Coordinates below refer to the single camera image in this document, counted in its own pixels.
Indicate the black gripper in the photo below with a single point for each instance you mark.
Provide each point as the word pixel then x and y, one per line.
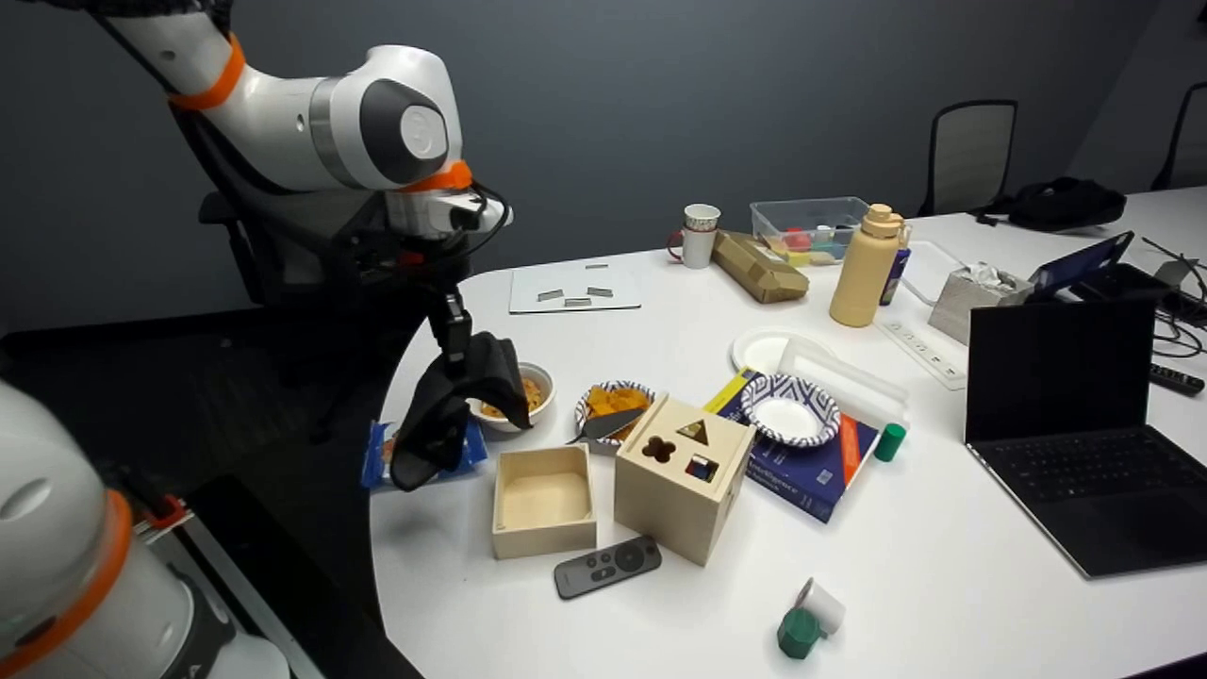
pixel 434 273

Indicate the dark grey towel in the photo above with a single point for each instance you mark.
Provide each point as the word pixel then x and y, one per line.
pixel 430 434

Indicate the grey remote control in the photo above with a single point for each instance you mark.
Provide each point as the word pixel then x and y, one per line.
pixel 603 568

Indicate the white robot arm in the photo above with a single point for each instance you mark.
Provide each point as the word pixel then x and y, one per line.
pixel 342 189

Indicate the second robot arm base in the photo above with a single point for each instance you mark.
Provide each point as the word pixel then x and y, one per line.
pixel 79 597

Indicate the black office chair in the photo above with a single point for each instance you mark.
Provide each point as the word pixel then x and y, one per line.
pixel 297 248

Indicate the white bowl of pretzels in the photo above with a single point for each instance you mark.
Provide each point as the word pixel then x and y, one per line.
pixel 537 399

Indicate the blue snack packet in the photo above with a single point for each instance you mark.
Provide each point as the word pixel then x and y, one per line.
pixel 377 454

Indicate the patterned bowl of orange chips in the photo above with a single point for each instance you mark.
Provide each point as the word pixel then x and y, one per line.
pixel 607 407

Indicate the open wooden box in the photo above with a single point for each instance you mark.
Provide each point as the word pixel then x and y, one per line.
pixel 541 504

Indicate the white paper cup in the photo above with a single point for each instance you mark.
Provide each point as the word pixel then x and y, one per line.
pixel 700 229

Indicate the wooden shape sorter cube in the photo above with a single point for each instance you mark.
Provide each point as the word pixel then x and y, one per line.
pixel 676 477

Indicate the brown paper bag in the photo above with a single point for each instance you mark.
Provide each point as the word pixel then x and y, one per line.
pixel 756 270

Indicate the white round plate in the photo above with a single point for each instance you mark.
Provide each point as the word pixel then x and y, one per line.
pixel 762 350

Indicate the clear plastic container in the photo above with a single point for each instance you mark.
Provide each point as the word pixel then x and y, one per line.
pixel 808 231

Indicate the empty blue patterned bowl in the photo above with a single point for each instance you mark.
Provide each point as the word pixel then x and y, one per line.
pixel 788 414

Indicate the mustard yellow bottle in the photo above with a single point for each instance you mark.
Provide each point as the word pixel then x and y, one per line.
pixel 864 270

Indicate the blue book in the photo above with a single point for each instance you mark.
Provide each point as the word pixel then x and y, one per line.
pixel 815 477

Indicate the small green block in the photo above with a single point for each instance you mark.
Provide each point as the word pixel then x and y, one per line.
pixel 893 438

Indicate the white power strip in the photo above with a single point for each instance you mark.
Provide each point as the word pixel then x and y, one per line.
pixel 927 356

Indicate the green and white cup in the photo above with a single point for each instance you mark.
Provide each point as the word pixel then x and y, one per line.
pixel 808 621

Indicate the white box device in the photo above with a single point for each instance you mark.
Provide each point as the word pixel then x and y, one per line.
pixel 968 290

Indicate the grey office chair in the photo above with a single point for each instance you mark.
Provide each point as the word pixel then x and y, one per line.
pixel 969 155

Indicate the black bag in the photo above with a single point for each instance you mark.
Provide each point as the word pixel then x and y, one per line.
pixel 1057 205

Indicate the black laptop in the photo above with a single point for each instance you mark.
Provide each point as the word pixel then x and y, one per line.
pixel 1057 415

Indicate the blue tablet screen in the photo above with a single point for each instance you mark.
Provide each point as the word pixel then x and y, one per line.
pixel 1076 267

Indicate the far right chair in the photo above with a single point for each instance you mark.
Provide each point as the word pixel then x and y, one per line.
pixel 1187 155

